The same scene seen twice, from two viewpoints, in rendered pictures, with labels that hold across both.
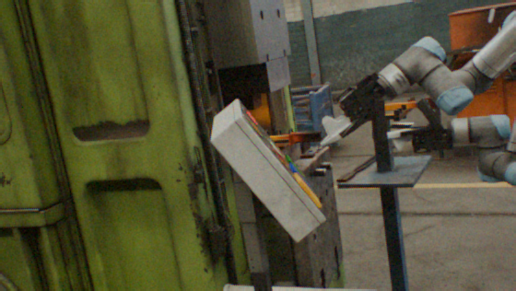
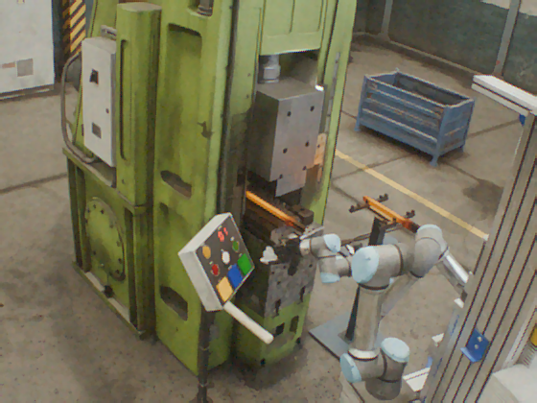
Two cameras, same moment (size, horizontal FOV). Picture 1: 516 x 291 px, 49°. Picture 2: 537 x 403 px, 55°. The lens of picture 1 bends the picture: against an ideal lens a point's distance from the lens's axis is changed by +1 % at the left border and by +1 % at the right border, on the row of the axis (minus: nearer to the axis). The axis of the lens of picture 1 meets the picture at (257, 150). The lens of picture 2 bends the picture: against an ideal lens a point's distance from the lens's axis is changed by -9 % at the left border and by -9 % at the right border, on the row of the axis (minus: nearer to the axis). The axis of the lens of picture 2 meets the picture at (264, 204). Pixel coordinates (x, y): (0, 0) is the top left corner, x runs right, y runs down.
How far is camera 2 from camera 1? 1.47 m
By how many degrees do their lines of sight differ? 26
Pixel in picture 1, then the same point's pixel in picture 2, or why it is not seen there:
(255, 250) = not seen: hidden behind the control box
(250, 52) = (267, 173)
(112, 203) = (172, 216)
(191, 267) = not seen: hidden behind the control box
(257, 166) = (196, 273)
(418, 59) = (320, 247)
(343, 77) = (522, 77)
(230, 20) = (262, 149)
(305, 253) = (266, 291)
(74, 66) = (171, 138)
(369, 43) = not seen: outside the picture
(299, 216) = (210, 302)
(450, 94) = (323, 275)
